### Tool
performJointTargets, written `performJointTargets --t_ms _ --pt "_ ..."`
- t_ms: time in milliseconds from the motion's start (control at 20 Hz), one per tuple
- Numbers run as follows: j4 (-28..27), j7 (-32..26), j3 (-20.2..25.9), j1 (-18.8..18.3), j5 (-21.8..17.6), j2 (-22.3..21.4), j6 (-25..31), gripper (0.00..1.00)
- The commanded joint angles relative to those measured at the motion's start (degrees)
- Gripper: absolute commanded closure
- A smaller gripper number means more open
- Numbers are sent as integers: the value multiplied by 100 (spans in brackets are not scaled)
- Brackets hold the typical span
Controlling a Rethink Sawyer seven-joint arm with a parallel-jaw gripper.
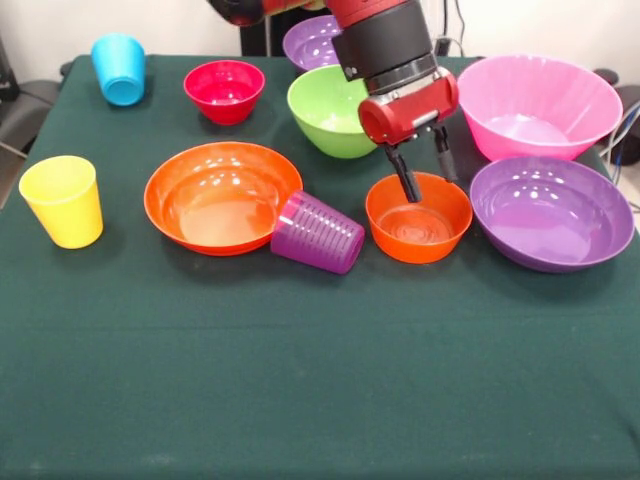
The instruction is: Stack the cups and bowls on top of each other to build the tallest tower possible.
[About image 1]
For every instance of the purple plastic cup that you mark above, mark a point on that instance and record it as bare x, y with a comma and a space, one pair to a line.
320, 235

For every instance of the dark green table cloth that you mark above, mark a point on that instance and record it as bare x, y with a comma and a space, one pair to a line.
320, 375

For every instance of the small red bowl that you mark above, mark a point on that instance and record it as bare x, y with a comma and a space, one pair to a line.
225, 102

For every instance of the blue plastic cup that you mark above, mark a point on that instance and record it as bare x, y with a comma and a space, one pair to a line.
120, 70

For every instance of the small orange bowl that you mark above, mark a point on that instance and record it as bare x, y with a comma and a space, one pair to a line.
420, 245

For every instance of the yellow plastic cup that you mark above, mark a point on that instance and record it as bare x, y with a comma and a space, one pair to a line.
62, 220

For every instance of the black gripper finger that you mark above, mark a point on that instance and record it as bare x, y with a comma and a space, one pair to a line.
445, 155
406, 175

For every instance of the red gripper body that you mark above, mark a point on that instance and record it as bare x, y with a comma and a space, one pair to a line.
410, 112

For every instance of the black chair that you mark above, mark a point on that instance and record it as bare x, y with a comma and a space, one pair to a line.
22, 115

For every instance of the purple bowl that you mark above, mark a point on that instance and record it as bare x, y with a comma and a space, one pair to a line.
310, 45
550, 225

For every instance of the green bowl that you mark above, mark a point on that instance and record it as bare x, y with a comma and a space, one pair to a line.
325, 120

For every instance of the large pink bowl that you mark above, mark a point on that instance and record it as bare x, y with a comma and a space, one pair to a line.
535, 135

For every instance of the large orange bowl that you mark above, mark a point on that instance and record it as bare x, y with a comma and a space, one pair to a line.
215, 205

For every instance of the black equipment with knob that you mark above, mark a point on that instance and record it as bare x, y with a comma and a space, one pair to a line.
631, 97

